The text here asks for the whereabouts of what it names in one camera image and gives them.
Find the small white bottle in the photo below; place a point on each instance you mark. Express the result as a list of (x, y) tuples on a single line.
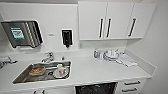
[(101, 55)]

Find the small chrome sink knob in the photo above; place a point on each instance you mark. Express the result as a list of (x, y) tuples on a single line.
[(62, 58)]

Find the white mug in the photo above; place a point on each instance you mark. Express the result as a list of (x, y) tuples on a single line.
[(110, 53)]

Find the stack of white plates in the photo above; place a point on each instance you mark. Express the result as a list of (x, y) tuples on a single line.
[(112, 59)]

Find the white cup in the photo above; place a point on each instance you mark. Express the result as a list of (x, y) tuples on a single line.
[(60, 67)]

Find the white plate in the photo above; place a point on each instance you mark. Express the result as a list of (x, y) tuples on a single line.
[(60, 74)]

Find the chrome sink faucet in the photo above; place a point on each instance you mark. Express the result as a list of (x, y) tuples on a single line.
[(48, 57)]

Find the brown bowl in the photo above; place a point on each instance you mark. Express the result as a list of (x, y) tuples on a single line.
[(37, 70)]

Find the white two-door sink cabinet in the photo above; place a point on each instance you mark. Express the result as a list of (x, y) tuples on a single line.
[(50, 91)]

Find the white three-drawer unit wide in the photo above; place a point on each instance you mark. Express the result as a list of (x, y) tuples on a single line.
[(130, 87)]

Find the steel paper towel dispenser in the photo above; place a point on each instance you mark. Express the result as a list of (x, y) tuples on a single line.
[(21, 34)]

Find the stainless steel sink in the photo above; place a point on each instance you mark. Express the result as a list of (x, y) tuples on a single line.
[(21, 78)]

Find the black wall soap dispenser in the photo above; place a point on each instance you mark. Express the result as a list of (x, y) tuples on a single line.
[(67, 37)]

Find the white four-door wall cabinet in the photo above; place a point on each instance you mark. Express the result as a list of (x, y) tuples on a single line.
[(116, 20)]

